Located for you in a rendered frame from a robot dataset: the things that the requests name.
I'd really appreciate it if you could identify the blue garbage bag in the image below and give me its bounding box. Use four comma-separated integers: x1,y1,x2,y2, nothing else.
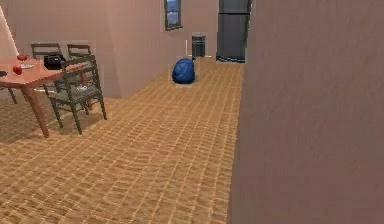
171,56,197,85

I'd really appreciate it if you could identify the dark grey bin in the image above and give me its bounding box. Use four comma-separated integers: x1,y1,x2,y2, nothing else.
191,34,207,58

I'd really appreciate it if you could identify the grey fridge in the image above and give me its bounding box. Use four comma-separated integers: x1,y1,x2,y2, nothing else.
215,0,252,64

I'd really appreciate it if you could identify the dark framed window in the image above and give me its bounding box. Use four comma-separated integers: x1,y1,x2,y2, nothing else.
163,0,184,32

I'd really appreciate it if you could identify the dark green wooden chair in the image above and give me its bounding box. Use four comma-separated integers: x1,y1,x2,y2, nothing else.
66,43,92,60
30,42,64,95
47,55,108,136

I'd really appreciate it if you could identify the black pot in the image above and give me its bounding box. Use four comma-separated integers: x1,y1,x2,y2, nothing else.
43,54,67,71

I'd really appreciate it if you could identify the red wooden dining table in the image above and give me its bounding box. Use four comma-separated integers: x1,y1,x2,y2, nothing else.
0,57,95,139

